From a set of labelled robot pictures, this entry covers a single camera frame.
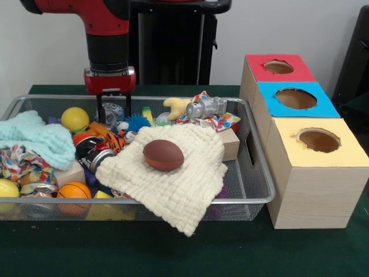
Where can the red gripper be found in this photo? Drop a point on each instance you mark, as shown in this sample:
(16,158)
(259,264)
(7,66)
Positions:
(109,83)

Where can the crushed clear plastic cup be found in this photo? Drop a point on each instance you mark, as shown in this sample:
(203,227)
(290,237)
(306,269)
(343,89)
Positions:
(112,114)

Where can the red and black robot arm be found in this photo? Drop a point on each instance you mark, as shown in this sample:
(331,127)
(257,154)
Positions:
(106,49)

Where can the wooden box with three holes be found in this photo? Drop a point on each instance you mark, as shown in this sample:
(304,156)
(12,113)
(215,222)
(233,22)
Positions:
(317,196)

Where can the blue spiky ball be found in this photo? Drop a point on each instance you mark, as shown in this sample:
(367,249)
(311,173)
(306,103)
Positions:
(139,122)

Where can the yellow foam ball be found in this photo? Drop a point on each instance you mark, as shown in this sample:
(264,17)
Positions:
(75,119)

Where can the crushed black drink can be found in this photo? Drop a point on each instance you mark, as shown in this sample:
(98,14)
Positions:
(96,158)

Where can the yellow plush toy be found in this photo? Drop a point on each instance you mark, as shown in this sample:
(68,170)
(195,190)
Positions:
(176,106)

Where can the brown toy football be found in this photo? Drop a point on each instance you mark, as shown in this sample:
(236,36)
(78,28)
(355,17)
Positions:
(163,155)

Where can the light blue knitted cloth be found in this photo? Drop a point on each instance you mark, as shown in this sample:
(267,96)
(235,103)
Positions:
(37,135)

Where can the orange toy basketball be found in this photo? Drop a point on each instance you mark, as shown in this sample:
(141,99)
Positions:
(73,190)

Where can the cream knitted cloth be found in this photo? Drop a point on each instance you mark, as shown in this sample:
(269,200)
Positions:
(173,190)

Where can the colourful dotted cloth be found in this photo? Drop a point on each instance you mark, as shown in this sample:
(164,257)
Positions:
(222,121)

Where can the dark green table cloth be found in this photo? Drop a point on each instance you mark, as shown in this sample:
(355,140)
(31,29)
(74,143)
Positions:
(359,106)
(173,254)

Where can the black chair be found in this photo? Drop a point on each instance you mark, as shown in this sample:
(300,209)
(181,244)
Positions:
(357,57)

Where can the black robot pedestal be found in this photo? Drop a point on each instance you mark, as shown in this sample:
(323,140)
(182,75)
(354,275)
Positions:
(178,43)

